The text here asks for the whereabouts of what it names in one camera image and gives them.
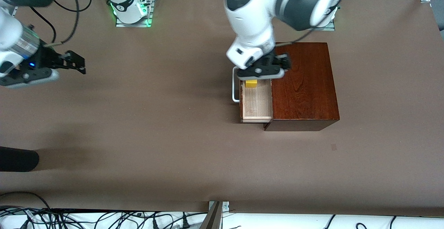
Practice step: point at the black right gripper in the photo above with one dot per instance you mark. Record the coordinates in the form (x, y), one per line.
(49, 58)

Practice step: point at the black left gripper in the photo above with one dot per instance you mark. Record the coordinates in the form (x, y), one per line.
(273, 60)

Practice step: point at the yellow block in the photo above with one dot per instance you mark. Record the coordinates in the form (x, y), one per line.
(251, 83)

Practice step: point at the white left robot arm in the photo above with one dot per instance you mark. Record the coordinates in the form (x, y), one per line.
(249, 20)

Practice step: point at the dark brown wooden cabinet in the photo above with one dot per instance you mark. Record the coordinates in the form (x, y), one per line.
(305, 83)

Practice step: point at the black foam cylinder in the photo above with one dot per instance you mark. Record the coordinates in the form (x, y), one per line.
(17, 159)

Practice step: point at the brown paper table cover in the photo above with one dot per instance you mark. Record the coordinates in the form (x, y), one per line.
(173, 135)

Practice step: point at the grey metal beam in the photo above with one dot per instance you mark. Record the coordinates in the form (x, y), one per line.
(212, 220)

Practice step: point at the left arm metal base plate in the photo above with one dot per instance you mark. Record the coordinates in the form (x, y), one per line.
(327, 28)

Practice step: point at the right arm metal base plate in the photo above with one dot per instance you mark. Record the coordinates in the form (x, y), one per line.
(133, 24)

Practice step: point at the silver metal bracket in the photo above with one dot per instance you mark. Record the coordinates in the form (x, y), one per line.
(226, 206)

